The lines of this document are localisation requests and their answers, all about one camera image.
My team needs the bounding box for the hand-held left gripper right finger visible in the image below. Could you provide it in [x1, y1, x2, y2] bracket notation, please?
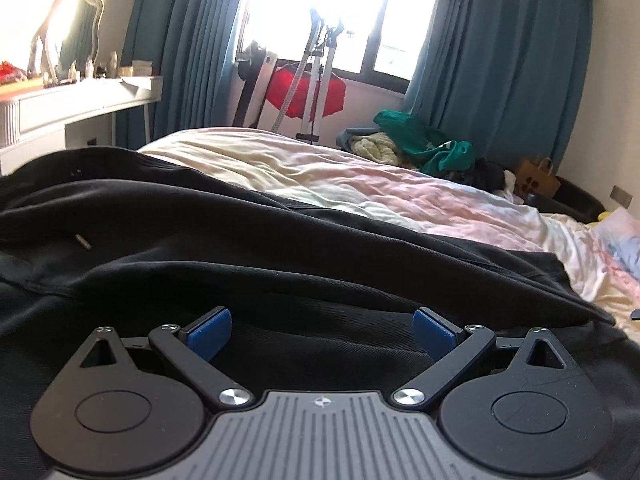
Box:
[391, 306, 568, 407]

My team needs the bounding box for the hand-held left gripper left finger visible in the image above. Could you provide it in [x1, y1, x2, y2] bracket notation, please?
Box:
[79, 306, 253, 408]

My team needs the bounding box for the black clothes pile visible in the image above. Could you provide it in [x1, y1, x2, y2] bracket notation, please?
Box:
[450, 157, 508, 193]

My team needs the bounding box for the pastel bed blanket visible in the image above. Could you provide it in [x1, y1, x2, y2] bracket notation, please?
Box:
[137, 127, 640, 333]

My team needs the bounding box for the brown paper bag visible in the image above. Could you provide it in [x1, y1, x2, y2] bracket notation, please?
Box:
[515, 156, 561, 200]

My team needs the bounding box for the green garment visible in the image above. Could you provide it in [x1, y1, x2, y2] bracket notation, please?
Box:
[374, 110, 475, 176]

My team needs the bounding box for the yellow knit garment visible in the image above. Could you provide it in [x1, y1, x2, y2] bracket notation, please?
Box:
[349, 132, 401, 163]

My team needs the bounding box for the black armchair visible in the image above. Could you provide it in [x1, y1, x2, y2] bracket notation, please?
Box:
[525, 175, 607, 223]

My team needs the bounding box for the pastel pillow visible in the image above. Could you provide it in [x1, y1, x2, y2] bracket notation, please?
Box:
[595, 207, 640, 281]

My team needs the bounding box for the red hanging cloth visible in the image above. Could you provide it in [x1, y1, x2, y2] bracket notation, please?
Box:
[264, 62, 347, 118]

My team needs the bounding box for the white dressing table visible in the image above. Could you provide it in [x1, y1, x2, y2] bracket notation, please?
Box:
[0, 75, 165, 176]

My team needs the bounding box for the blue curtain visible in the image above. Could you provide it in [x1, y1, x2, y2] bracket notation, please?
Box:
[117, 0, 256, 148]
[404, 0, 596, 173]

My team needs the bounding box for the orange tray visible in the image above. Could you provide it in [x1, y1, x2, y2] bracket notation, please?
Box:
[0, 77, 46, 98]

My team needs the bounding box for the red decoration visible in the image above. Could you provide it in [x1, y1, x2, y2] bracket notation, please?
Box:
[0, 60, 26, 85]

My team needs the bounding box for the vanity mirror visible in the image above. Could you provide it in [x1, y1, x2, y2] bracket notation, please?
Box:
[32, 0, 105, 78]

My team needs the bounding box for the window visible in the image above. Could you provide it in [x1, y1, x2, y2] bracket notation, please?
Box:
[232, 0, 446, 93]

